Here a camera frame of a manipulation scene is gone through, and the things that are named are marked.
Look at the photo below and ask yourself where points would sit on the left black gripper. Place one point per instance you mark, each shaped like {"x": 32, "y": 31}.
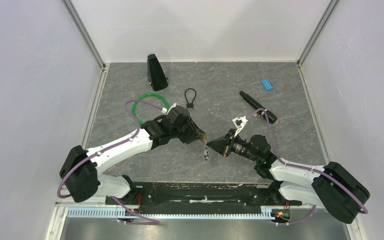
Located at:
{"x": 193, "y": 129}

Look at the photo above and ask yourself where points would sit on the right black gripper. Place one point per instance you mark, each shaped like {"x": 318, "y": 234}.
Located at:
{"x": 223, "y": 145}

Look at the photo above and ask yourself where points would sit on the brass padlock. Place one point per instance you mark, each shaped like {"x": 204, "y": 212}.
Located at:
{"x": 202, "y": 138}

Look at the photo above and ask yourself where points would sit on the panda keychain with key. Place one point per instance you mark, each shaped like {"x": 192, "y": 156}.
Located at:
{"x": 206, "y": 150}

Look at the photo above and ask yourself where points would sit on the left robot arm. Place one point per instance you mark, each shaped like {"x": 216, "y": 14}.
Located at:
{"x": 82, "y": 174}

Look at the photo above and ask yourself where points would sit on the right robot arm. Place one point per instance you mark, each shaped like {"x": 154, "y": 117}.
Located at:
{"x": 331, "y": 186}

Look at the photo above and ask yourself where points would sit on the black microphone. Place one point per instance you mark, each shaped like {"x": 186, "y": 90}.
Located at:
{"x": 272, "y": 118}

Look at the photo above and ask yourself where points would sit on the black metronome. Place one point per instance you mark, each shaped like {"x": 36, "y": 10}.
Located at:
{"x": 155, "y": 73}

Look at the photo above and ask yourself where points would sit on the blue toy brick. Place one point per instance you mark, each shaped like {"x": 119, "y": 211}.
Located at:
{"x": 267, "y": 85}

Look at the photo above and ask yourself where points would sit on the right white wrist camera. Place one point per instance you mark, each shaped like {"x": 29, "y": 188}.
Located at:
{"x": 239, "y": 123}

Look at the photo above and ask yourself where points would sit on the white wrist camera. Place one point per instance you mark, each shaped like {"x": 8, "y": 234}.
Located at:
{"x": 175, "y": 110}
{"x": 239, "y": 123}

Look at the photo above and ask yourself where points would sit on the black cable padlock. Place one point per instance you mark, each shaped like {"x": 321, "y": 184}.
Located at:
{"x": 190, "y": 104}

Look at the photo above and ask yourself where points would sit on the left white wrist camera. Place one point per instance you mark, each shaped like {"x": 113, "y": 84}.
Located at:
{"x": 175, "y": 110}

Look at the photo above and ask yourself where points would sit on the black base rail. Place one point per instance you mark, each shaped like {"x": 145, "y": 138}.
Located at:
{"x": 203, "y": 198}

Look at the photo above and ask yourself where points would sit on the white cable duct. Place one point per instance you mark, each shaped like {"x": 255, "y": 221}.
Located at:
{"x": 121, "y": 213}

